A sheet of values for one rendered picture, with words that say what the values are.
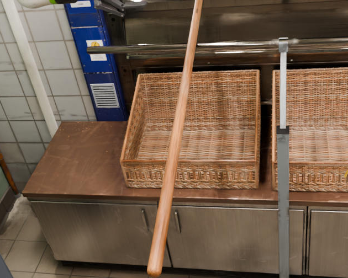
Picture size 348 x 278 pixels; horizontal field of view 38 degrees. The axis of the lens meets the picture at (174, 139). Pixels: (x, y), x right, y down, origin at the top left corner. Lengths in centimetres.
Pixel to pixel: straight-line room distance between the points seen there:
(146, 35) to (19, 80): 73
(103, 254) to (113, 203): 37
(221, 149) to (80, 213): 69
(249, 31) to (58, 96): 101
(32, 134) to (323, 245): 160
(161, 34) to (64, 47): 47
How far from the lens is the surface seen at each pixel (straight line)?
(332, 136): 233
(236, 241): 225
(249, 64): 231
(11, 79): 269
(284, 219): 204
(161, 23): 229
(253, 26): 223
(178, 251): 236
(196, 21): 194
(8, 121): 288
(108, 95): 249
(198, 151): 227
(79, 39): 237
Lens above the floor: 204
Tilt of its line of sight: 38 degrees down
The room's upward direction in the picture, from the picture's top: 10 degrees counter-clockwise
